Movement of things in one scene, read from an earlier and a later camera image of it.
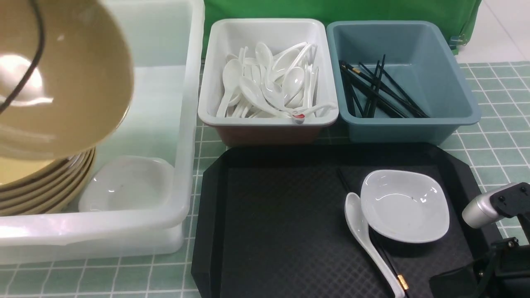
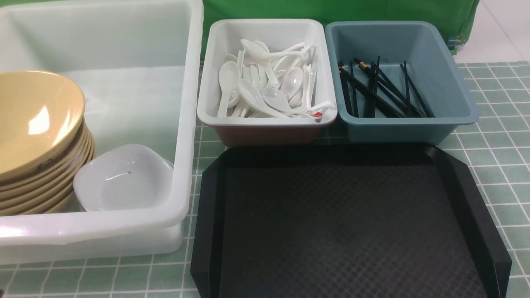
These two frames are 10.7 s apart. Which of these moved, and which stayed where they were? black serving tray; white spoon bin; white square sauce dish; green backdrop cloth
Moved: white square sauce dish
Stayed: black serving tray; green backdrop cloth; white spoon bin
